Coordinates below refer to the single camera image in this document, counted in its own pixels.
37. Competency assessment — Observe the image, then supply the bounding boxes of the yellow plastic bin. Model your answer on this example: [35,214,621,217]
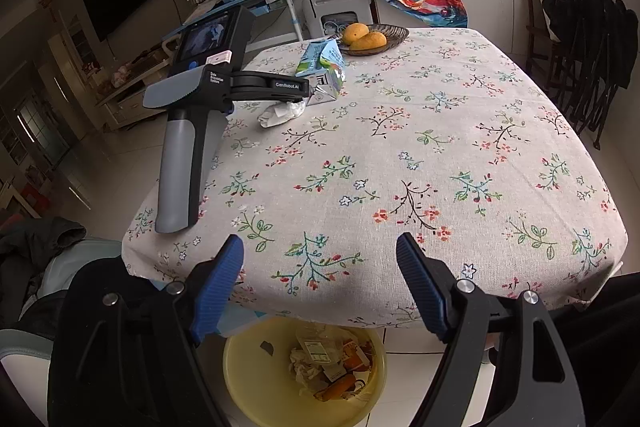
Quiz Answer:
[222,317,388,427]

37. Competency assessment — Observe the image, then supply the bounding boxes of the floral beige tablecloth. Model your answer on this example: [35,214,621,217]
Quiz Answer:
[121,27,628,330]

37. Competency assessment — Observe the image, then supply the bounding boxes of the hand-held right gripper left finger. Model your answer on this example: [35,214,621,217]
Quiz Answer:
[47,234,246,427]

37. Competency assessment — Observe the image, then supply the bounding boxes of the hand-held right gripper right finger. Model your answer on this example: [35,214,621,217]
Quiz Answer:
[395,232,586,427]

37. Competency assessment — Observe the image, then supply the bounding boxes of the dark wooden chair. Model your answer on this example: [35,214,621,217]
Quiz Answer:
[515,0,556,68]

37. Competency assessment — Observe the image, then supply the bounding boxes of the green and blue drink carton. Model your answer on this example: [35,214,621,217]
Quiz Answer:
[295,38,347,106]

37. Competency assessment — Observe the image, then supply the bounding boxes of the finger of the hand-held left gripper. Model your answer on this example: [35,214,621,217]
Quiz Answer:
[247,71,313,104]

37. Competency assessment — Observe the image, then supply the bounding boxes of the crumpled white tissue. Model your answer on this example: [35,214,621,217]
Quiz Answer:
[257,101,307,128]

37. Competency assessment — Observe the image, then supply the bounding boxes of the black jacket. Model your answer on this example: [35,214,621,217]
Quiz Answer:
[542,0,638,92]

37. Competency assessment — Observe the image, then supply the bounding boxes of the yellow mango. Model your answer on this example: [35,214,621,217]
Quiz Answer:
[341,23,372,46]
[350,31,388,52]

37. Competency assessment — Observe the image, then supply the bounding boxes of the dark grey jacket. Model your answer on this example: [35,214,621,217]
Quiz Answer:
[0,216,88,328]

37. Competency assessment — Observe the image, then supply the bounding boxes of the white television stand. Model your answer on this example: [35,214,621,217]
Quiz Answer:
[95,47,173,130]

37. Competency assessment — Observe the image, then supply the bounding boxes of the light blue chair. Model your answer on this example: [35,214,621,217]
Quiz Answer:
[0,234,128,378]

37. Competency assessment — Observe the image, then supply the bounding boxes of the white display cabinet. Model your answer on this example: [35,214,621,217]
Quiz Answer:
[47,14,101,102]

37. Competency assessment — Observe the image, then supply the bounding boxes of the person's right leg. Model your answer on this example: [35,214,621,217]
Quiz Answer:
[550,272,640,427]

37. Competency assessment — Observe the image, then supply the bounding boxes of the folded black chairs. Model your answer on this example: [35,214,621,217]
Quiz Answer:
[547,37,626,150]

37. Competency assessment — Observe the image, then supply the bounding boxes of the brown woven fruit tray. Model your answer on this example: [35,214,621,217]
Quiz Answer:
[334,23,410,56]

